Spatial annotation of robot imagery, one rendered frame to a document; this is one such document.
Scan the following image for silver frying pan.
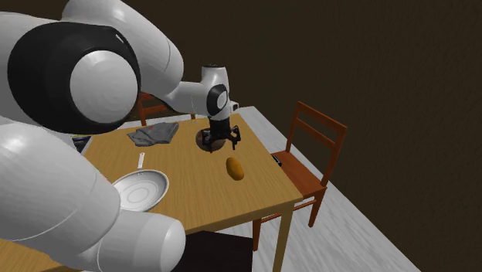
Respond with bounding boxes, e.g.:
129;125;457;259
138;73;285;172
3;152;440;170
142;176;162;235
111;151;171;213

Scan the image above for yellow-brown potato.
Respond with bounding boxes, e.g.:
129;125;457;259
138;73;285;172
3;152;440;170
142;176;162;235
225;156;246;182

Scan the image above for red-brown wooden chair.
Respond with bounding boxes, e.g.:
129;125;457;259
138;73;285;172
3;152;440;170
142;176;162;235
136;91;197;128
251;100;348;252

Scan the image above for grey folded cloth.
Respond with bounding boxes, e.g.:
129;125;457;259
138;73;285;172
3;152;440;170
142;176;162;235
127;121;180;148

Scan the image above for brown round bowl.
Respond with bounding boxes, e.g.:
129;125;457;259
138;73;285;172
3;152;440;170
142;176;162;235
195;129;227;154

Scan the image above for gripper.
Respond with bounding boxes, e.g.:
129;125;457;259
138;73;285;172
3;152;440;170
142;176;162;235
200;116;243;151

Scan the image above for wooden table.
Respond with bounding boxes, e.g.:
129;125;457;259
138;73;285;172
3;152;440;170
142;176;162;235
0;113;304;272

